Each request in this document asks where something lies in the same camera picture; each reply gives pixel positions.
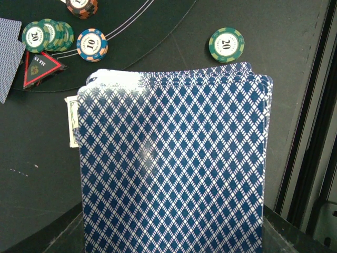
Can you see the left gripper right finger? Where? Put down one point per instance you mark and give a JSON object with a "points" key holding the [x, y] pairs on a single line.
{"points": [[281, 236]]}

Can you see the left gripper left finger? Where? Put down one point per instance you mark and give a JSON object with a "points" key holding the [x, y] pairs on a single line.
{"points": [[40, 240]]}

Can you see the blue playing card deck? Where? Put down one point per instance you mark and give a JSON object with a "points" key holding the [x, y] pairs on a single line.
{"points": [[173, 162]]}

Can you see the blue chips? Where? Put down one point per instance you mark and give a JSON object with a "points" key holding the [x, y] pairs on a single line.
{"points": [[92, 45]]}

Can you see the card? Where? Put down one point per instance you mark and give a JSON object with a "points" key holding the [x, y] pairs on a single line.
{"points": [[11, 55], [10, 31]]}

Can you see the green chip stack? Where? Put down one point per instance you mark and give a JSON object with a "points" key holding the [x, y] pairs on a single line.
{"points": [[226, 45]]}

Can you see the green chips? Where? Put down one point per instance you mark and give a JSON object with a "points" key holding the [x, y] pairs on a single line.
{"points": [[47, 35]]}

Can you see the orange chips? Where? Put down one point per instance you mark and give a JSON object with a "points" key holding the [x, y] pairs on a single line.
{"points": [[82, 9]]}

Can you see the white card box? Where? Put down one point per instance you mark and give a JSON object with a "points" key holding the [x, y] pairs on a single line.
{"points": [[72, 110]]}

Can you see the red triangle all-in marker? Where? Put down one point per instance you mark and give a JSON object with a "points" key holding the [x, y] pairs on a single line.
{"points": [[39, 66]]}

